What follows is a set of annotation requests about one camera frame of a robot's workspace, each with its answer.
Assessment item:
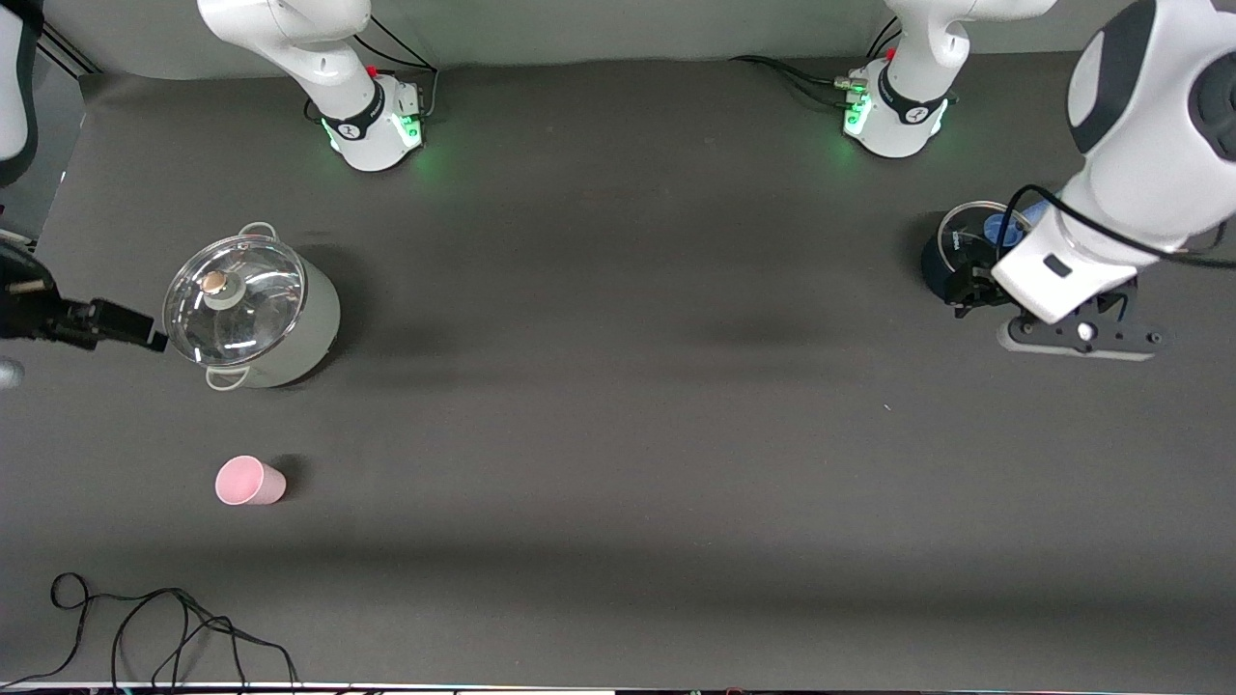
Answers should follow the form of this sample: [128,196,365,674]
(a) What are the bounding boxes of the pink plastic cup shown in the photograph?
[214,456,287,507]

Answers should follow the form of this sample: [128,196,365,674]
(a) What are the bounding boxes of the dark blue saucepan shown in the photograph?
[919,198,1052,308]

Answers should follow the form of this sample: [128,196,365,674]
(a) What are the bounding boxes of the glass lid with blue knob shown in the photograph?
[938,201,1039,283]

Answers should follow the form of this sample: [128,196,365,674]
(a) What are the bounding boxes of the glass lid with gold knob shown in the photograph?
[162,235,308,368]

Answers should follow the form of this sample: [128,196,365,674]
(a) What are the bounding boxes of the pale green stockpot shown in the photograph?
[162,222,342,391]

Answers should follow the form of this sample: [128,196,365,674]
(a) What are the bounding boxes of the dark grey table cover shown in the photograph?
[0,34,1236,688]

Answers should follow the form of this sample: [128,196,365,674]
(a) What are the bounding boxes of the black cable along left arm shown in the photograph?
[997,183,1229,264]

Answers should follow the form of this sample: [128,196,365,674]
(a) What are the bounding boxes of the thin black loose cable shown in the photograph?
[0,572,300,691]

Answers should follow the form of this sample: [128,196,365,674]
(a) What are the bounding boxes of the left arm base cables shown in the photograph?
[731,14,901,109]

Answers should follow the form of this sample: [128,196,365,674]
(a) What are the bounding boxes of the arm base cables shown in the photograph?
[731,14,901,109]
[307,14,441,125]

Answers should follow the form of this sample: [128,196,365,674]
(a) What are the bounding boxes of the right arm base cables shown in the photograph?
[307,14,441,125]

